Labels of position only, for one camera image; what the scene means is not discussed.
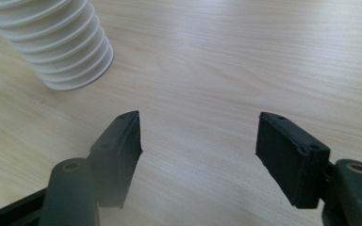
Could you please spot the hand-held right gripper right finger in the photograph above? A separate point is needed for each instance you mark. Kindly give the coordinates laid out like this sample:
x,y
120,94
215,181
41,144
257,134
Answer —
x,y
295,160

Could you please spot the stack of white paper cups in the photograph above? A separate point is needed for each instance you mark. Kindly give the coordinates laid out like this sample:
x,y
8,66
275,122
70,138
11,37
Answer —
x,y
55,40

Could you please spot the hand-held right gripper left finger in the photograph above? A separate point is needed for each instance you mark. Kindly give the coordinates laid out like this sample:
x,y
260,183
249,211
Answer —
x,y
116,157

